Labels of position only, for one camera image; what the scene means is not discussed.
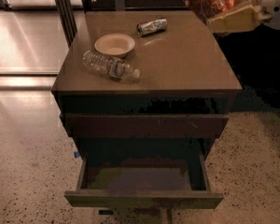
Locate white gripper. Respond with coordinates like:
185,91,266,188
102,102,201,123
206,0,280,33

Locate closed top drawer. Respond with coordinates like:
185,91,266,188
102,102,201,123
61,113,229,138

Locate red coke can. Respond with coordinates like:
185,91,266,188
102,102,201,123
183,0,235,23

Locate blue tape piece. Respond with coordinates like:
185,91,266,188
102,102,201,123
74,151,80,159

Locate cream paper bowl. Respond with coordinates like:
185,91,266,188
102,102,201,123
94,34,135,58

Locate brown drawer cabinet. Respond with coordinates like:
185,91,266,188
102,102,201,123
50,10,243,217

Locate clear plastic water bottle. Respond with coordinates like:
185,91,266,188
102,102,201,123
82,50,141,81

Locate open middle drawer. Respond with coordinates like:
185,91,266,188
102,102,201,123
64,153,223,209

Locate silver energy drink can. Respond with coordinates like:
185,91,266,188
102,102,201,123
136,18,168,37

